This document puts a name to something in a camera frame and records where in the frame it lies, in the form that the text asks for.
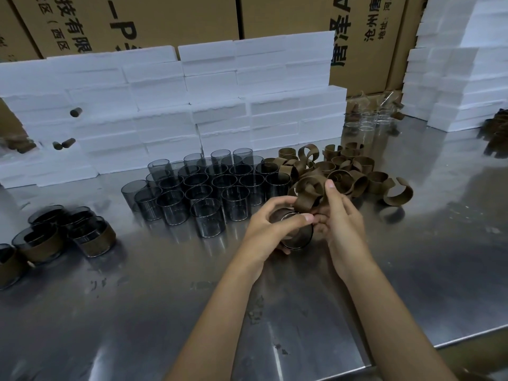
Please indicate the person's left hand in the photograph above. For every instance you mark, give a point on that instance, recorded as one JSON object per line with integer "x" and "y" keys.
{"x": 258, "y": 234}

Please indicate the person's right hand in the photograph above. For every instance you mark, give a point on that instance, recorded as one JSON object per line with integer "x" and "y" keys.
{"x": 347, "y": 234}

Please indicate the person's left thumb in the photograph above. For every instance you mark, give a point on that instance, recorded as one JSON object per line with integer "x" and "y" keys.
{"x": 297, "y": 221}

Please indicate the person's right thumb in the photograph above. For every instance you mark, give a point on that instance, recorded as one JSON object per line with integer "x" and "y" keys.
{"x": 332, "y": 192}

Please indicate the brown paper sleeve strip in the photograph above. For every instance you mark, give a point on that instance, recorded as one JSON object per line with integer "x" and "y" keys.
{"x": 307, "y": 198}

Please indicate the person's right forearm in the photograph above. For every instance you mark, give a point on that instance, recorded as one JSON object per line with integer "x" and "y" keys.
{"x": 389, "y": 329}

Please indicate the person's left forearm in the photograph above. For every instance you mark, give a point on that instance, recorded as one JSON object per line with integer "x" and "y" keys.
{"x": 222, "y": 325}

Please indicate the pile of brown paper sleeves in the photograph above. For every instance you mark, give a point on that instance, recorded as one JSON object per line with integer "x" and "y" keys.
{"x": 349, "y": 170}

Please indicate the group of clear glass cups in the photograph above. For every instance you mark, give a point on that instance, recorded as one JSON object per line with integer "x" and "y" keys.
{"x": 371, "y": 117}

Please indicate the group of smoky glass cups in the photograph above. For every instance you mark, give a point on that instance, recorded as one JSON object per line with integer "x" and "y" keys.
{"x": 206, "y": 186}

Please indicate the brown cardboard box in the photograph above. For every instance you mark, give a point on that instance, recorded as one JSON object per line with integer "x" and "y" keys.
{"x": 18, "y": 27}
{"x": 357, "y": 35}
{"x": 407, "y": 43}
{"x": 131, "y": 19}

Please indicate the long stack of white foam blocks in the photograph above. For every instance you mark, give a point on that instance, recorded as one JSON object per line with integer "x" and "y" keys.
{"x": 166, "y": 107}

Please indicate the heap of brown paper sleeves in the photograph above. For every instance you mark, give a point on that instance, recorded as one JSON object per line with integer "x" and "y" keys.
{"x": 498, "y": 132}

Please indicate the tall stack of white foam blocks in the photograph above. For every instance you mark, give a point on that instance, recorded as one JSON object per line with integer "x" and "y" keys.
{"x": 460, "y": 63}

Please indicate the sleeved smoky glass cup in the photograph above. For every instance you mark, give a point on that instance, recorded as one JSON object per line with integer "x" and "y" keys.
{"x": 37, "y": 244}
{"x": 77, "y": 220}
{"x": 10, "y": 267}
{"x": 47, "y": 216}
{"x": 97, "y": 238}

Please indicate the small brown cylinder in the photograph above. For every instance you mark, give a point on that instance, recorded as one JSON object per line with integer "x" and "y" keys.
{"x": 57, "y": 146}
{"x": 76, "y": 112}
{"x": 68, "y": 143}

